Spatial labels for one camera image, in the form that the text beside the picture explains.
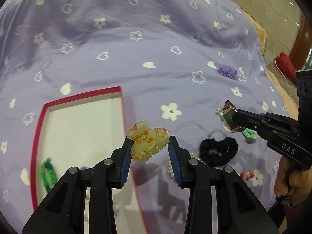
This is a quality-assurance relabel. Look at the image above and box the black velvet scrunchie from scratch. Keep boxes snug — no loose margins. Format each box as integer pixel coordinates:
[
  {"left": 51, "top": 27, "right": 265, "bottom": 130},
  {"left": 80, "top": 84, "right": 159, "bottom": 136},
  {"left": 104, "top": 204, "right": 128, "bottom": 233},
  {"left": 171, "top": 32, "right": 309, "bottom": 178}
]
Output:
[{"left": 199, "top": 137, "right": 238, "bottom": 168}]

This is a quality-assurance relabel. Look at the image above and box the colourful bead bracelet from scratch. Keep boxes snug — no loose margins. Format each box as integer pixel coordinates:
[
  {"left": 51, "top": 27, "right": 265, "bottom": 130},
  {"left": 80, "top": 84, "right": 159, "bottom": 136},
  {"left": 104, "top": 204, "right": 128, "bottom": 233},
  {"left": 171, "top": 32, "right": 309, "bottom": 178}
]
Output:
[{"left": 215, "top": 106, "right": 229, "bottom": 123}]

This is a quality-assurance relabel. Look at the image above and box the pink candy hair clip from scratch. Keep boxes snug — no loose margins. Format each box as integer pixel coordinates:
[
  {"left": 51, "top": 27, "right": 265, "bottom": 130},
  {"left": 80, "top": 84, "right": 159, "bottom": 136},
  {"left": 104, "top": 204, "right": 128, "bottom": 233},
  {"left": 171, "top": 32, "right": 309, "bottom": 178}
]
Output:
[{"left": 240, "top": 172, "right": 255, "bottom": 181}]

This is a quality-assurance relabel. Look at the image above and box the red cushion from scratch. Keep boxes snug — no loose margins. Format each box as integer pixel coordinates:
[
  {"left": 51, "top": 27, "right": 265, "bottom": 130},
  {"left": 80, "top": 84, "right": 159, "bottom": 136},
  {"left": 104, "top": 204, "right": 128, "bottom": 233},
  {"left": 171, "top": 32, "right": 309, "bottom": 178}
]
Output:
[{"left": 276, "top": 52, "right": 297, "bottom": 84}]

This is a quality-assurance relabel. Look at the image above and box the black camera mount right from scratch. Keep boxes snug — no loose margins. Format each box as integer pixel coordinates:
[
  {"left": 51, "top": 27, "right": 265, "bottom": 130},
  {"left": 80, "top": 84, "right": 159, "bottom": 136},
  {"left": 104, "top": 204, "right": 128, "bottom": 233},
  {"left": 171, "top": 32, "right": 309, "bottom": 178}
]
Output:
[{"left": 296, "top": 69, "right": 312, "bottom": 123}]

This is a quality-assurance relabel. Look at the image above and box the yellow floral hair claw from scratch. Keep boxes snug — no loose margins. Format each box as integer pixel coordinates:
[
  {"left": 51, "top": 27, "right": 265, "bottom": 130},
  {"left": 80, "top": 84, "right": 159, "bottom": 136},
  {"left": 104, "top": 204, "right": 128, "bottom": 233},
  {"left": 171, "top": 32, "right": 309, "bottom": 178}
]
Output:
[{"left": 126, "top": 121, "right": 170, "bottom": 163}]

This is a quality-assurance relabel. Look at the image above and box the rose gold green watch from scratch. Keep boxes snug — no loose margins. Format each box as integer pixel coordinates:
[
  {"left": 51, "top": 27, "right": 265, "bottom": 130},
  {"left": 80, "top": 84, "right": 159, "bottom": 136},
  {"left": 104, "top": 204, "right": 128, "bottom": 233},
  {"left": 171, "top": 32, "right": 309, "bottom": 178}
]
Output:
[{"left": 223, "top": 100, "right": 245, "bottom": 133}]

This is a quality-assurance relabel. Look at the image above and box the purple flower hair clip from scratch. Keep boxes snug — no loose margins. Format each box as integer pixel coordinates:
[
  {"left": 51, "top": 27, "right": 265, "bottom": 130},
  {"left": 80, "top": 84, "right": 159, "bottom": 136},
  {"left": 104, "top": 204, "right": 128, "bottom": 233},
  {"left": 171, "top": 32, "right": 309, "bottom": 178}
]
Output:
[{"left": 217, "top": 65, "right": 239, "bottom": 80}]

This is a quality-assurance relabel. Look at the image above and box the green braided hair tie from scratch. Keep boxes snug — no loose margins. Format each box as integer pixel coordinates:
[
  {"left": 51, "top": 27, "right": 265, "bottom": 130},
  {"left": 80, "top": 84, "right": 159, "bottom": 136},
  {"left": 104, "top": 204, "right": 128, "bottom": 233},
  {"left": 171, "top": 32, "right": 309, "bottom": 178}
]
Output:
[{"left": 40, "top": 157, "right": 58, "bottom": 194}]

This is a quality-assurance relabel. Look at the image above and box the white pearl hair accessory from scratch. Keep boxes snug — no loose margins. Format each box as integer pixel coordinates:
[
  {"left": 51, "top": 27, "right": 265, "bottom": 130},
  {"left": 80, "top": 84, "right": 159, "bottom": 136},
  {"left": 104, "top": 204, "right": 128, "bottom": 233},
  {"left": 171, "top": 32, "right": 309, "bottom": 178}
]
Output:
[{"left": 167, "top": 153, "right": 200, "bottom": 179}]

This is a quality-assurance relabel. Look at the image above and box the light green hair tie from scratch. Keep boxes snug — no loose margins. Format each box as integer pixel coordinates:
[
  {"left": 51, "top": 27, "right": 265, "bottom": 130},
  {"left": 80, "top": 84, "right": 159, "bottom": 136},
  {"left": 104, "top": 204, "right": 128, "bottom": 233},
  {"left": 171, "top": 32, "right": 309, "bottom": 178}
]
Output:
[{"left": 241, "top": 128, "right": 259, "bottom": 144}]

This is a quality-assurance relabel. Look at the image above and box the red white tray box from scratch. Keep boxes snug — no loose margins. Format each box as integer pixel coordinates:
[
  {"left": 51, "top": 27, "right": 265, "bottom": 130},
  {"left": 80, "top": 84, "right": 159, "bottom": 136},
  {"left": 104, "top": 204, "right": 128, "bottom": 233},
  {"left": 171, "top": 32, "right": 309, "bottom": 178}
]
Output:
[{"left": 30, "top": 85, "right": 149, "bottom": 234}]

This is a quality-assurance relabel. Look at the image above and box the right hand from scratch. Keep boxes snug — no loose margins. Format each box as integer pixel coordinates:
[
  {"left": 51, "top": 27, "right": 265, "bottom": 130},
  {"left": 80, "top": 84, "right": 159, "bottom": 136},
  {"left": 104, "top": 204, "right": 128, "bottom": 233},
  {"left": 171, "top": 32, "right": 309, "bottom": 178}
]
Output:
[{"left": 273, "top": 157, "right": 311, "bottom": 204}]

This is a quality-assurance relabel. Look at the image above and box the purple floral bedsheet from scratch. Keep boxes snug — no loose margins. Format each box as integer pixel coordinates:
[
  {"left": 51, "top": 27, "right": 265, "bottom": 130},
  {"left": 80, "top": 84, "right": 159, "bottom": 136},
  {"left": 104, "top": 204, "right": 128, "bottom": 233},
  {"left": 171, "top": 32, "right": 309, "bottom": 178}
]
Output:
[{"left": 1, "top": 0, "right": 291, "bottom": 233}]

